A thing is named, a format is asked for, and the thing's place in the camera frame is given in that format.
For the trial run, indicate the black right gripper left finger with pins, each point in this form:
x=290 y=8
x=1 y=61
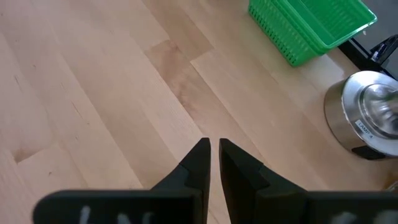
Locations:
x=186 y=202

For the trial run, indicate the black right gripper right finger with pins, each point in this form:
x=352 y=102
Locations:
x=248 y=193

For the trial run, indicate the white shade chrome table lamp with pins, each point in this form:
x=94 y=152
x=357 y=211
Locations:
x=351 y=102

